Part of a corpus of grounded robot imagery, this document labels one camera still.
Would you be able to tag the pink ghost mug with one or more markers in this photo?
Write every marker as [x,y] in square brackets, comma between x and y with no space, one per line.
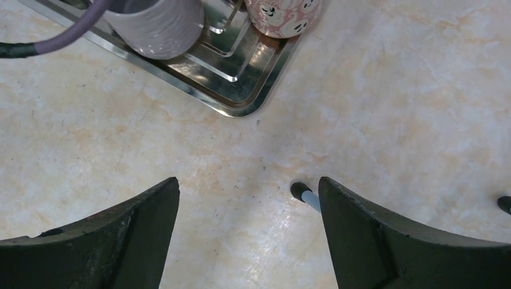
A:
[283,19]

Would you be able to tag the blue perforated stand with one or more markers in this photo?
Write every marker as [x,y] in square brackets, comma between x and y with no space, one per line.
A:
[303,193]

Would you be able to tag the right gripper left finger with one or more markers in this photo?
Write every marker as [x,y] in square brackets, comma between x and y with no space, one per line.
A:
[124,246]

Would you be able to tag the lilac ribbed mug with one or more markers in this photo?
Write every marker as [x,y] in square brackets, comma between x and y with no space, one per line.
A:
[159,30]

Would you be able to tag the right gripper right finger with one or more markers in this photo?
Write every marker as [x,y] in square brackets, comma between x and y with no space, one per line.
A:
[374,247]

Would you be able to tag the silver metal tray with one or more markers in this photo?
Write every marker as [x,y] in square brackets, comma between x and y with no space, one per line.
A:
[232,69]

